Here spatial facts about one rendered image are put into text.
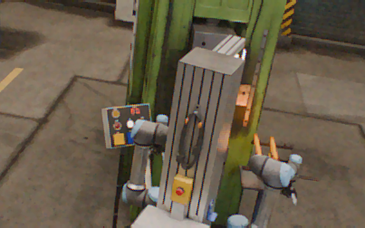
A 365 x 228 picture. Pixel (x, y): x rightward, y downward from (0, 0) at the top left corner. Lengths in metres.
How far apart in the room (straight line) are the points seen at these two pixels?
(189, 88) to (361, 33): 7.91
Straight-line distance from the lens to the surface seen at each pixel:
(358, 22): 10.10
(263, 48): 4.02
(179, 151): 2.53
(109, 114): 3.75
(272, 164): 2.90
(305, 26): 9.97
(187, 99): 2.44
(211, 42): 3.78
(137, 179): 3.17
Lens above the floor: 2.87
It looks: 26 degrees down
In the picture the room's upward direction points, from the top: 9 degrees clockwise
